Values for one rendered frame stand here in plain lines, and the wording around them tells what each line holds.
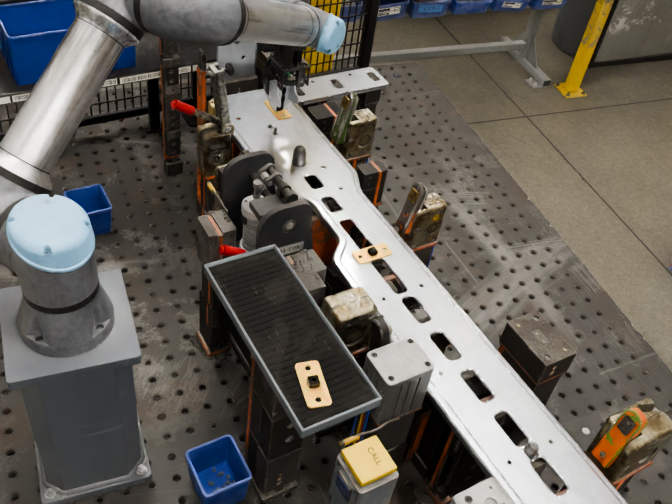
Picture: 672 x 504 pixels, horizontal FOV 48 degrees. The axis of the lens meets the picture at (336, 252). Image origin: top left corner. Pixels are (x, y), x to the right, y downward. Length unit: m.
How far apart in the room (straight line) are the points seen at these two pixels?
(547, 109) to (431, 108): 1.67
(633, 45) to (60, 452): 3.84
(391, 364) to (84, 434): 0.56
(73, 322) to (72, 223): 0.17
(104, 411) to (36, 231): 0.38
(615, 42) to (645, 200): 1.03
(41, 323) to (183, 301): 0.68
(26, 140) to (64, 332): 0.30
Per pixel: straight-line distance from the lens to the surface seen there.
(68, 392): 1.35
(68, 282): 1.20
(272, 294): 1.29
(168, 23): 1.23
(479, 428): 1.39
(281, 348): 1.22
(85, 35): 1.28
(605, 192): 3.82
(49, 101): 1.27
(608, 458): 1.44
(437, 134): 2.57
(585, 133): 4.20
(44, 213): 1.20
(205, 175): 1.87
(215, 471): 1.62
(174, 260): 2.00
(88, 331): 1.28
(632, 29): 4.55
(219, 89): 1.76
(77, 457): 1.51
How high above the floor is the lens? 2.11
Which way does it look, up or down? 43 degrees down
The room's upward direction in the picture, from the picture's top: 10 degrees clockwise
